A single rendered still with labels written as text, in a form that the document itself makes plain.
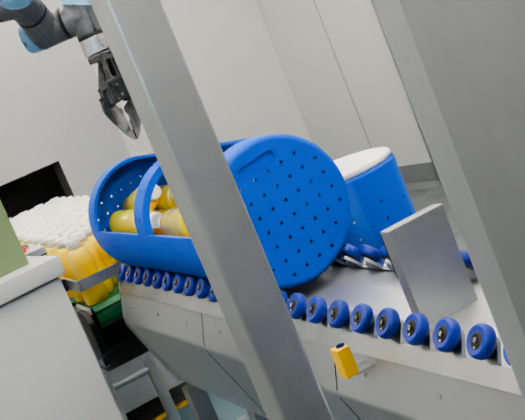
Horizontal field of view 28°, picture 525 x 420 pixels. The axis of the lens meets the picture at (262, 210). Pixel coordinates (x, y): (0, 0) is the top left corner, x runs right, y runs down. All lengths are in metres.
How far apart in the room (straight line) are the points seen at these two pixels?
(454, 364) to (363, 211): 1.04
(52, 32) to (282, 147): 0.77
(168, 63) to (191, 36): 6.47
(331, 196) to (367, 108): 5.39
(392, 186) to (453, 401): 1.09
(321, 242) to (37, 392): 0.64
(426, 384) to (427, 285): 0.16
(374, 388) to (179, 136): 0.57
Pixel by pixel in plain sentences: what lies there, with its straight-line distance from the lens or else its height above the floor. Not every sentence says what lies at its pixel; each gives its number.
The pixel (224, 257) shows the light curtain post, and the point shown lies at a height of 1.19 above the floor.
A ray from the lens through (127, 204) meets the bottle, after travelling 2.64.
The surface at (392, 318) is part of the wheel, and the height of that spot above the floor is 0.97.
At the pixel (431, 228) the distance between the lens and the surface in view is 1.54.
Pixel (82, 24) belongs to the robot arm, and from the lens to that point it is 2.46.
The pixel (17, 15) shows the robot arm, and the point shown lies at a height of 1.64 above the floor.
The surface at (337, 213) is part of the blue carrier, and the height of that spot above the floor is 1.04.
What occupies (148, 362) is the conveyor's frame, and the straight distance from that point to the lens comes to 4.33.
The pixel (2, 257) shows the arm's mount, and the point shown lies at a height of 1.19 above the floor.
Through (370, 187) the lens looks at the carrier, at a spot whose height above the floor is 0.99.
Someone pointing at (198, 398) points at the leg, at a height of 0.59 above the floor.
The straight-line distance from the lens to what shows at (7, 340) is 2.12.
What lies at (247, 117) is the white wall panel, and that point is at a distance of 7.77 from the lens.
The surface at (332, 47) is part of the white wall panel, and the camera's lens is 7.39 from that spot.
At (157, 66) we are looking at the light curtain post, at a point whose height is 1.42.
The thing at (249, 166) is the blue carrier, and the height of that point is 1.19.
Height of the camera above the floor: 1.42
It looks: 9 degrees down
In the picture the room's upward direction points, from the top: 22 degrees counter-clockwise
